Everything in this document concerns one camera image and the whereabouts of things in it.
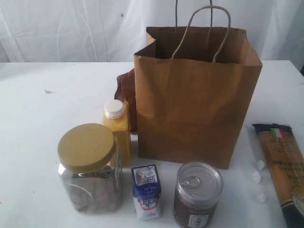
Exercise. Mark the yellow grain bottle white cap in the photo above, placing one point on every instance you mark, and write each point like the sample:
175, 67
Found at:
116, 118

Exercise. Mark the blue white milk carton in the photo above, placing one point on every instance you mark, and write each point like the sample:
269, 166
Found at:
146, 192

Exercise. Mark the clear jar gold lid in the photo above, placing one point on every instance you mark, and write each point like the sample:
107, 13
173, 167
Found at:
90, 168

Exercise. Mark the brown coffee pouch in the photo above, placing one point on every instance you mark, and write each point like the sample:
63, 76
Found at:
125, 92

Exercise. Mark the brown paper bag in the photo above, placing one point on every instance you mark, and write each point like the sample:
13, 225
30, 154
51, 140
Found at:
193, 87

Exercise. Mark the brown can silver lid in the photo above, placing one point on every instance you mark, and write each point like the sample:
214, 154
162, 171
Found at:
197, 192

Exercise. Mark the spaghetti packet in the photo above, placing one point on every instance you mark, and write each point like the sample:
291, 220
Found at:
286, 165

